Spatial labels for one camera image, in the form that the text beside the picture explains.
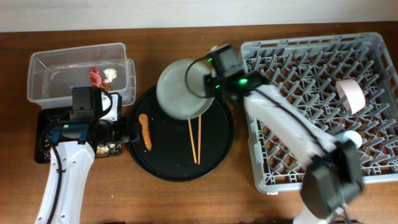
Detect food scraps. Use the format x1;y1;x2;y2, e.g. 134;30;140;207
96;144;122;158

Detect orange carrot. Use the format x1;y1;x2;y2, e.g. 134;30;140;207
139;114;152;151

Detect grey round plate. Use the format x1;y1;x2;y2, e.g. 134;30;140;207
156;59;213;120

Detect red snack wrapper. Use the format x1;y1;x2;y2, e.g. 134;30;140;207
90;67;110;91

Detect wooden chopstick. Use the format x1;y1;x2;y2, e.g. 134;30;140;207
198;115;201;165
188;119;197;164

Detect white tissue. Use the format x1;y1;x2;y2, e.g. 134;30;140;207
103;68;118;83

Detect pink bowl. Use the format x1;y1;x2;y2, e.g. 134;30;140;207
336;79;366;114

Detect light blue plastic cup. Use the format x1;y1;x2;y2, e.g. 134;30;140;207
335;130;363;149

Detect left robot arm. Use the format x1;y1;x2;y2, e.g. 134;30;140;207
35;87;139;223

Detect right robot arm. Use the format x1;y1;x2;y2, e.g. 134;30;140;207
204;44;364;223

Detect clear plastic waste bin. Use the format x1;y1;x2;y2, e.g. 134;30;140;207
27;42;136;109

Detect grey dishwasher rack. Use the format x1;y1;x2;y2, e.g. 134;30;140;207
239;33;397;184

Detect black rectangular tray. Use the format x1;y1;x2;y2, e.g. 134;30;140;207
34;105;123;164

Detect round black serving tray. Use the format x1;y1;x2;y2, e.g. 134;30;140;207
127;86;234;182

